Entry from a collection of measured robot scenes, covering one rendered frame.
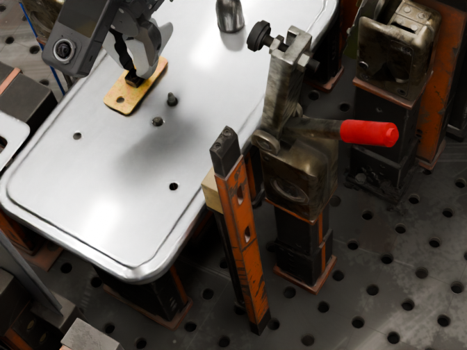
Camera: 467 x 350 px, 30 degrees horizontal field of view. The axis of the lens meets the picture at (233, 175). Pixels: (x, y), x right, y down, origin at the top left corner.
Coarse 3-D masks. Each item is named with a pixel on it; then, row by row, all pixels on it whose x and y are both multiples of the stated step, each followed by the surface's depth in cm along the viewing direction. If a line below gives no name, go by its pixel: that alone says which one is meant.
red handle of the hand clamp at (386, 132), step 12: (288, 120) 87; (300, 120) 85; (312, 120) 84; (324, 120) 83; (336, 120) 82; (348, 120) 81; (360, 120) 80; (288, 132) 87; (300, 132) 85; (312, 132) 84; (324, 132) 83; (336, 132) 81; (348, 132) 80; (360, 132) 79; (372, 132) 78; (384, 132) 77; (396, 132) 77; (372, 144) 79; (384, 144) 77
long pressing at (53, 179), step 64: (192, 0) 105; (256, 0) 104; (320, 0) 103; (192, 64) 100; (256, 64) 100; (64, 128) 98; (128, 128) 97; (192, 128) 96; (256, 128) 95; (0, 192) 95; (64, 192) 94; (128, 192) 94; (192, 192) 93; (128, 256) 90
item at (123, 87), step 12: (132, 72) 99; (156, 72) 99; (120, 84) 99; (132, 84) 98; (144, 84) 99; (108, 96) 99; (120, 96) 98; (132, 96) 98; (120, 108) 98; (132, 108) 98
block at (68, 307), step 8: (48, 288) 89; (56, 296) 89; (40, 304) 88; (64, 304) 88; (72, 304) 88; (32, 312) 88; (40, 312) 88; (48, 312) 88; (64, 312) 88; (72, 312) 88; (80, 312) 90; (40, 320) 90; (48, 320) 88; (56, 320) 88; (64, 320) 87; (72, 320) 89; (48, 328) 92; (56, 328) 88; (64, 328) 88
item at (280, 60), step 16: (256, 32) 75; (288, 32) 75; (304, 32) 75; (256, 48) 76; (272, 48) 75; (288, 48) 74; (304, 48) 74; (272, 64) 75; (288, 64) 74; (304, 64) 75; (272, 80) 77; (288, 80) 76; (272, 96) 80; (288, 96) 79; (272, 112) 83; (288, 112) 84; (272, 128) 86
